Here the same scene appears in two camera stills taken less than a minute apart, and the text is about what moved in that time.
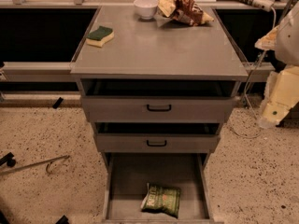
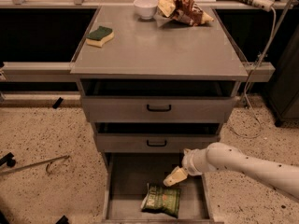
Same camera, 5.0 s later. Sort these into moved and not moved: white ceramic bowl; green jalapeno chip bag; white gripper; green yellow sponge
Moved: white gripper
Not moved: white ceramic bowl; green yellow sponge; green jalapeno chip bag
